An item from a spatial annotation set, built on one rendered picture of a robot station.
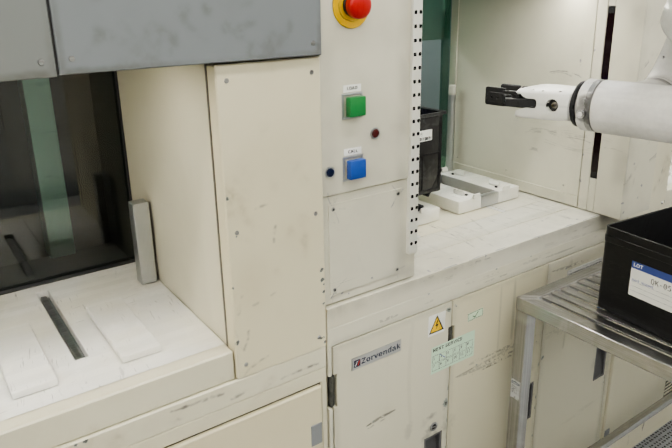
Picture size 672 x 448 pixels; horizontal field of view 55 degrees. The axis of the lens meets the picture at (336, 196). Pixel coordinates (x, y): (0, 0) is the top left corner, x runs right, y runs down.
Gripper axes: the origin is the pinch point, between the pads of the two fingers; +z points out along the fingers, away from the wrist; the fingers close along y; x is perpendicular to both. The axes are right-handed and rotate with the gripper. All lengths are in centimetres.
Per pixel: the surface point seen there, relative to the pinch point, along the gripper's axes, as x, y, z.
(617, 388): -85, 55, -5
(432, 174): -20.5, 6.7, 21.2
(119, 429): -39, -72, 11
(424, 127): -9.6, 4.0, 21.5
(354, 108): 1.1, -32.4, 4.8
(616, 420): -96, 57, -5
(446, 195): -28.6, 17.1, 25.2
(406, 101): 0.7, -20.4, 5.0
